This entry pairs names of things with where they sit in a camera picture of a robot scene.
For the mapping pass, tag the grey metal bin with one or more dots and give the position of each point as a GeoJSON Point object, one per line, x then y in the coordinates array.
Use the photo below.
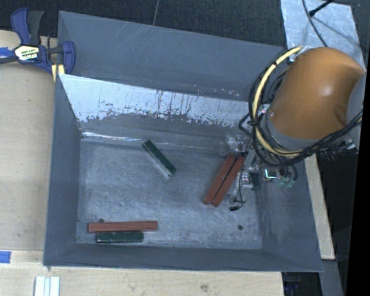
{"type": "Point", "coordinates": [173, 201]}

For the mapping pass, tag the red-brown flat block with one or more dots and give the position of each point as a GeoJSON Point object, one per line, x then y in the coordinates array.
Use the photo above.
{"type": "Point", "coordinates": [228, 184]}
{"type": "Point", "coordinates": [220, 180]}
{"type": "Point", "coordinates": [122, 226]}

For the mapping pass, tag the pale wood flat board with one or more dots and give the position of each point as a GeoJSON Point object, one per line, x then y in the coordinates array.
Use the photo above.
{"type": "Point", "coordinates": [17, 160]}

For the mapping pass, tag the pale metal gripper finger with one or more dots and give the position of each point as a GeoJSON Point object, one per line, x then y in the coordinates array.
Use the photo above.
{"type": "Point", "coordinates": [235, 144]}
{"type": "Point", "coordinates": [240, 188]}

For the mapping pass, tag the dark green flat block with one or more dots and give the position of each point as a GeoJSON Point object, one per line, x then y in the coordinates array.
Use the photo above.
{"type": "Point", "coordinates": [159, 158]}
{"type": "Point", "coordinates": [119, 237]}

